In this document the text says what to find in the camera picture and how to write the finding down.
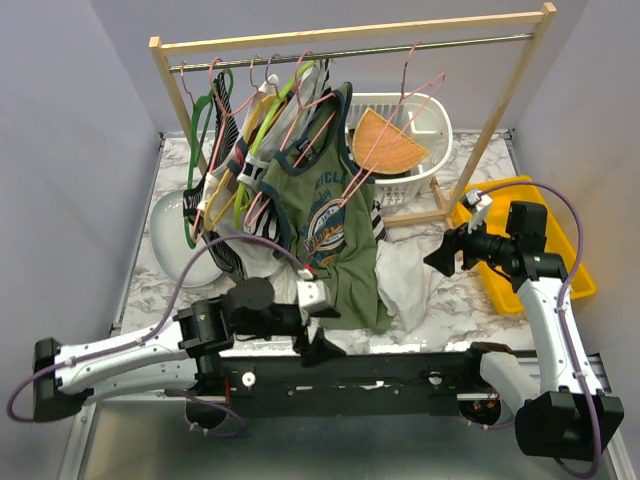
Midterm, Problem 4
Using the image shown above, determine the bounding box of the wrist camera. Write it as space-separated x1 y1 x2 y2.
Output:
296 280 333 312
460 188 493 234

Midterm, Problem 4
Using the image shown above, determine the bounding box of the white plastic laundry basket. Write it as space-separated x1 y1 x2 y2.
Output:
345 93 453 208

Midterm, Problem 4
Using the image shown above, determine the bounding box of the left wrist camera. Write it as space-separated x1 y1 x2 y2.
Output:
296 280 333 312

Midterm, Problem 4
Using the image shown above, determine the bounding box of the black white striped top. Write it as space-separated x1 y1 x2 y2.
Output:
180 69 282 281

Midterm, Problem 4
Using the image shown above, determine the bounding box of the lime green plastic hanger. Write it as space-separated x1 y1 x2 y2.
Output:
227 61 328 233

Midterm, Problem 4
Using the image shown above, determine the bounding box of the white oval plate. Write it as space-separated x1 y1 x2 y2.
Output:
149 190 222 288

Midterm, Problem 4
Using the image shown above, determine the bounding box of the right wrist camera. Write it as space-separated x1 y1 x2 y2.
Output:
460 188 493 234

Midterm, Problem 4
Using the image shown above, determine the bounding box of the green graphic tank top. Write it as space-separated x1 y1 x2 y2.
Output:
259 82 392 334

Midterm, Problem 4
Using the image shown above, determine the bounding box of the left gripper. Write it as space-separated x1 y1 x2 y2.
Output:
234 303 346 366

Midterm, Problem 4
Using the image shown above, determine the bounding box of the pink hanger at left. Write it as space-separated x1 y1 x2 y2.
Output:
191 57 260 244

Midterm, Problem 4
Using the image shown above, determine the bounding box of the pink hanger under green top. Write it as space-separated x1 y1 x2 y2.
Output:
243 49 338 232

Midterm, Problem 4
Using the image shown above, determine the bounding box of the yellow plastic tray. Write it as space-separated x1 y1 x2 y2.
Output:
476 185 597 315

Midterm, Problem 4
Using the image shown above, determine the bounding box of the striped cloth right of top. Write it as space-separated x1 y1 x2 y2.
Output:
370 199 387 243

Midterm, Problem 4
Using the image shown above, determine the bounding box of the wooden clothes rack frame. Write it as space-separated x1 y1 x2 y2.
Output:
149 2 557 227

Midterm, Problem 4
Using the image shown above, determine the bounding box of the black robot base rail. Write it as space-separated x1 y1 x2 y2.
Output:
192 352 510 424

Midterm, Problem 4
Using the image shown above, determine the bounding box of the white tank top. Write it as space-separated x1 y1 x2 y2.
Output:
375 236 443 340

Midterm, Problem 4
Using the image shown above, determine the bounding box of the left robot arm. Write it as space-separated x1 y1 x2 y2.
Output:
33 277 346 423

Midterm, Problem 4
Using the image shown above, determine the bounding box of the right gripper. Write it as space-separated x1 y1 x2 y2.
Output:
422 209 515 276

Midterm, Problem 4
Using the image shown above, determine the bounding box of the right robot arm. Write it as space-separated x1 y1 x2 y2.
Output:
424 193 624 466

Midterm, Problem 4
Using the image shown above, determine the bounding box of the yellow plastic hanger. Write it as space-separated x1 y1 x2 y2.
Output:
198 93 276 233

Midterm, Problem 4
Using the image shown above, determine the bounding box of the orange woven fan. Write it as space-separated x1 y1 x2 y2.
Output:
352 108 429 175

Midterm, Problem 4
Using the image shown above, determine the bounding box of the metal hanging rod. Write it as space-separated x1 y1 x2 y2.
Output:
169 33 534 74

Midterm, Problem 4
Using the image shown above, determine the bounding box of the white cloth under green top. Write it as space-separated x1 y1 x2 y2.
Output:
229 239 300 304

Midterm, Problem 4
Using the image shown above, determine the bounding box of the empty pink wire hanger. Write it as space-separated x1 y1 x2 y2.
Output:
339 41 446 207

